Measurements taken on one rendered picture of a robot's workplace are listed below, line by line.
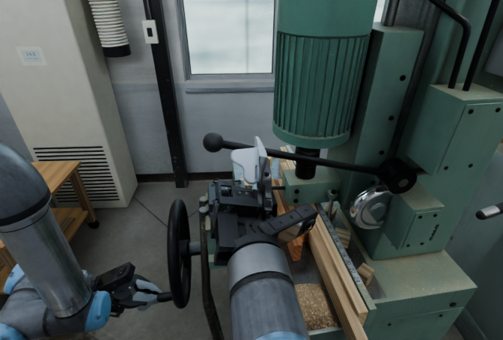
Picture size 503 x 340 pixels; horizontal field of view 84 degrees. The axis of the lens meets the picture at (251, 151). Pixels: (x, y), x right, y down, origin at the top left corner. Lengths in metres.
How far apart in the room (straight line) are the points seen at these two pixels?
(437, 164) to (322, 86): 0.25
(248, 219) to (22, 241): 0.36
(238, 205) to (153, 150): 1.97
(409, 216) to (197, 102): 1.69
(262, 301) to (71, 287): 0.45
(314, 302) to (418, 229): 0.26
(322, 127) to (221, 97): 1.53
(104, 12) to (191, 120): 0.85
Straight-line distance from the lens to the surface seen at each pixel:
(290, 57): 0.54
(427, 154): 0.62
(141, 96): 2.15
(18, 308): 0.83
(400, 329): 0.99
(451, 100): 0.57
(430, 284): 0.91
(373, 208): 0.68
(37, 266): 0.62
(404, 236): 0.69
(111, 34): 1.89
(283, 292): 0.32
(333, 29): 0.51
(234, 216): 0.40
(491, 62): 0.66
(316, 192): 0.73
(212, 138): 0.45
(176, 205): 0.78
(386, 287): 0.85
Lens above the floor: 1.46
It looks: 31 degrees down
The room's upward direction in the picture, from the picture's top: straight up
